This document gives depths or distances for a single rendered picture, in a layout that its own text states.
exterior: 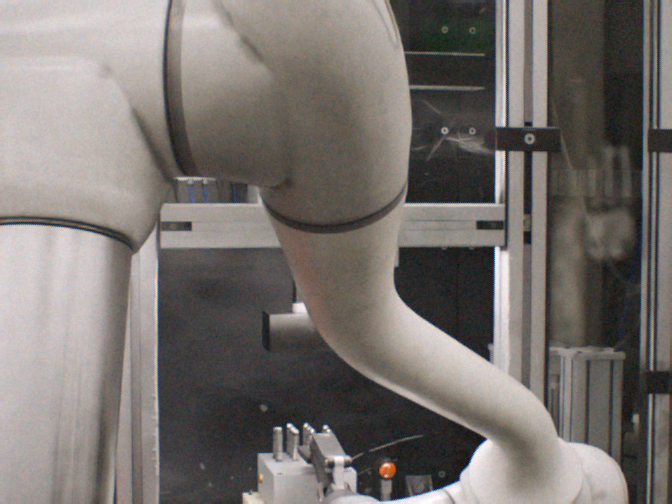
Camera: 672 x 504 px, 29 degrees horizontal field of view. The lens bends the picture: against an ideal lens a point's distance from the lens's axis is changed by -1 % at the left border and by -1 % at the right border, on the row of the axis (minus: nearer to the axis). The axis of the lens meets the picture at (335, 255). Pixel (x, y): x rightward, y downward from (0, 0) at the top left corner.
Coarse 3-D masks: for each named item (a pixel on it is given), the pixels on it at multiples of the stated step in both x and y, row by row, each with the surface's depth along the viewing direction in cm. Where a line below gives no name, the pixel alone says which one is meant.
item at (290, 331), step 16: (272, 320) 155; (288, 320) 156; (304, 320) 156; (272, 336) 156; (288, 336) 156; (304, 336) 156; (320, 336) 157; (272, 352) 156; (288, 352) 156; (304, 352) 156
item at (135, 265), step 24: (528, 0) 141; (528, 24) 141; (528, 48) 141; (528, 72) 141; (528, 96) 142; (528, 120) 141; (528, 216) 143; (528, 264) 143; (528, 288) 143; (528, 312) 143; (528, 336) 143; (528, 360) 143; (528, 384) 143
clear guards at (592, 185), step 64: (448, 0) 139; (576, 0) 142; (640, 0) 144; (448, 64) 140; (576, 64) 142; (640, 64) 144; (448, 128) 140; (576, 128) 143; (640, 128) 144; (192, 192) 135; (256, 192) 136; (448, 192) 140; (576, 192) 143; (640, 192) 145; (576, 256) 144; (640, 256) 145; (576, 320) 144; (640, 320) 145; (576, 384) 144; (640, 384) 146; (640, 448) 146
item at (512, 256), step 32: (512, 0) 141; (544, 0) 141; (512, 32) 141; (544, 32) 142; (512, 64) 141; (544, 64) 142; (512, 96) 141; (544, 96) 142; (512, 160) 142; (544, 160) 142; (512, 192) 142; (544, 192) 142; (512, 224) 142; (544, 224) 143; (512, 256) 142; (544, 256) 143; (512, 288) 142; (544, 288) 143; (128, 320) 134; (512, 320) 142; (544, 320) 143; (128, 352) 134; (512, 352) 143; (544, 352) 143; (128, 384) 135; (128, 416) 135; (128, 448) 135; (128, 480) 135
